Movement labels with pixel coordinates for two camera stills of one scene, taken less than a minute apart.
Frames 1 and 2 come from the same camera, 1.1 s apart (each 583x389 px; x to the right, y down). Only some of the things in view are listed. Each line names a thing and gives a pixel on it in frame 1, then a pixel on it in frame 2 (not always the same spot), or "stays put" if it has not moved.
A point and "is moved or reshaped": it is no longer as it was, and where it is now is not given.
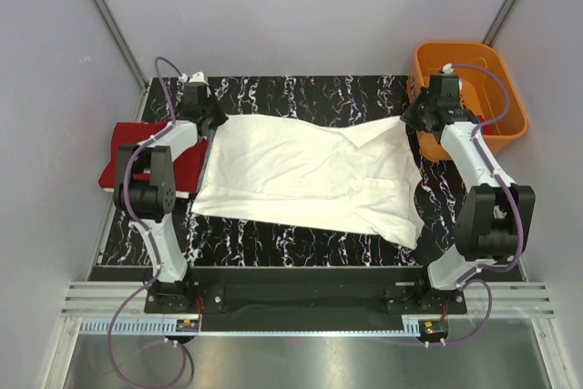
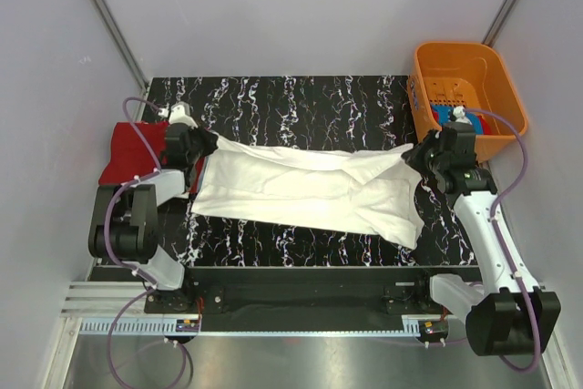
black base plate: (305, 293) stays put
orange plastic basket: (487, 90) stays put
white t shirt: (352, 178) is moved or reshaped
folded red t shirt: (189, 167) stays put
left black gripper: (220, 117) → (209, 140)
